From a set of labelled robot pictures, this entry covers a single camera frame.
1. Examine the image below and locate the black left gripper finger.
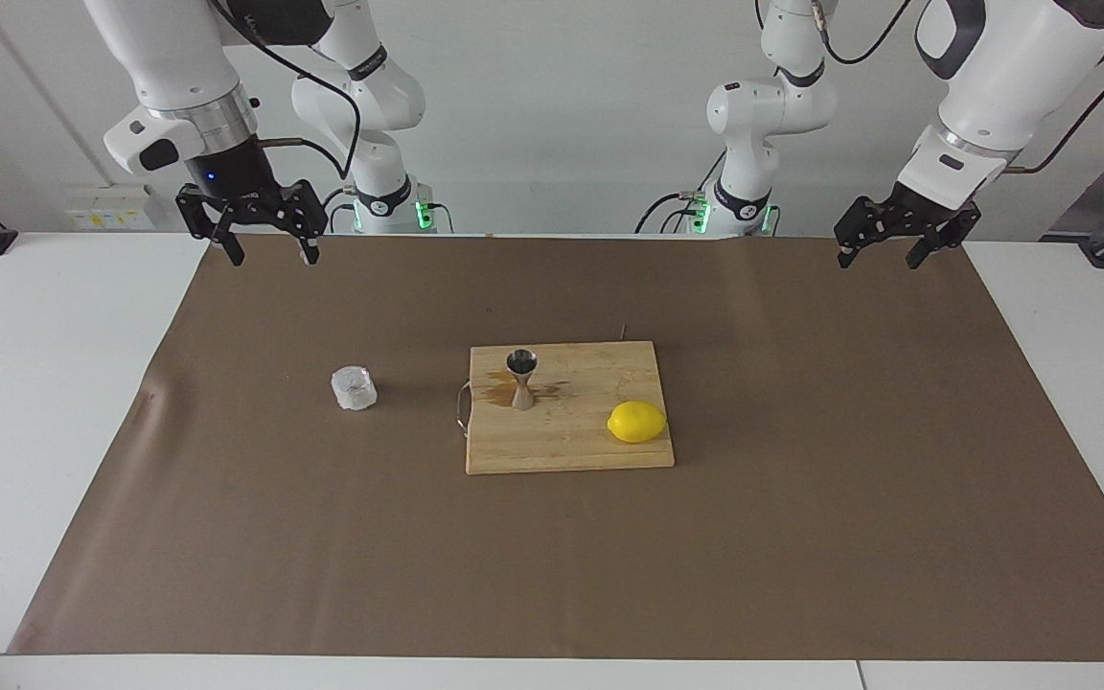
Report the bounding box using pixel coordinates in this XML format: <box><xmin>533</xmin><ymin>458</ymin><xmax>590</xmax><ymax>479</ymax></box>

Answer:
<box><xmin>907</xmin><ymin>206</ymin><xmax>981</xmax><ymax>269</ymax></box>
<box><xmin>835</xmin><ymin>196</ymin><xmax>885</xmax><ymax>269</ymax></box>

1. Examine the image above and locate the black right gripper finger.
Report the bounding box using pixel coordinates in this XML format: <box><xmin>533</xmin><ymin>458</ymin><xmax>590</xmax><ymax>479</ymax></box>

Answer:
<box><xmin>269</xmin><ymin>180</ymin><xmax>328</xmax><ymax>265</ymax></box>
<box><xmin>176</xmin><ymin>187</ymin><xmax>244</xmax><ymax>267</ymax></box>

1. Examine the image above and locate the steel double jigger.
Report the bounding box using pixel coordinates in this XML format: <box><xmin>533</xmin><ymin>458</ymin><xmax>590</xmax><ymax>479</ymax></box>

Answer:
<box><xmin>506</xmin><ymin>349</ymin><xmax>540</xmax><ymax>411</ymax></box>

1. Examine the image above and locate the yellow lemon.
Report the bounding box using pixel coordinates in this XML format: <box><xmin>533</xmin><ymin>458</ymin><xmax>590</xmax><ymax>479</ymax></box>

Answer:
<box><xmin>607</xmin><ymin>401</ymin><xmax>669</xmax><ymax>445</ymax></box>

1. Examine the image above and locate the wooden cutting board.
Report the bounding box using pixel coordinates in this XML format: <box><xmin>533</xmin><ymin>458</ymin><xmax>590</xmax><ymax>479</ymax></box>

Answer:
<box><xmin>454</xmin><ymin>340</ymin><xmax>677</xmax><ymax>476</ymax></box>

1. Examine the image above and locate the brown paper table mat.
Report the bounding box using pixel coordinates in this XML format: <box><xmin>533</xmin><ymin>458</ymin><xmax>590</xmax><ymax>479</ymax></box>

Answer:
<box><xmin>8</xmin><ymin>233</ymin><xmax>1104</xmax><ymax>662</ymax></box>

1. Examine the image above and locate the black base cable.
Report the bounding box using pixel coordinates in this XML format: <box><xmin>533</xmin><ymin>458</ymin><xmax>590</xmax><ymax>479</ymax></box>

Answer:
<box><xmin>635</xmin><ymin>190</ymin><xmax>708</xmax><ymax>235</ymax></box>
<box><xmin>322</xmin><ymin>187</ymin><xmax>354</xmax><ymax>235</ymax></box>

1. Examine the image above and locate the white wall socket strip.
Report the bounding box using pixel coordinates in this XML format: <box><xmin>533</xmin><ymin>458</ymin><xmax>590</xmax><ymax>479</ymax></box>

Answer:
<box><xmin>66</xmin><ymin>185</ymin><xmax>160</xmax><ymax>231</ymax></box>

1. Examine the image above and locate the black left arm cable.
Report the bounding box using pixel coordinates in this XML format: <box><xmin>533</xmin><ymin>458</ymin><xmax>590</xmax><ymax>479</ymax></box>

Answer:
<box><xmin>753</xmin><ymin>0</ymin><xmax>1104</xmax><ymax>178</ymax></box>

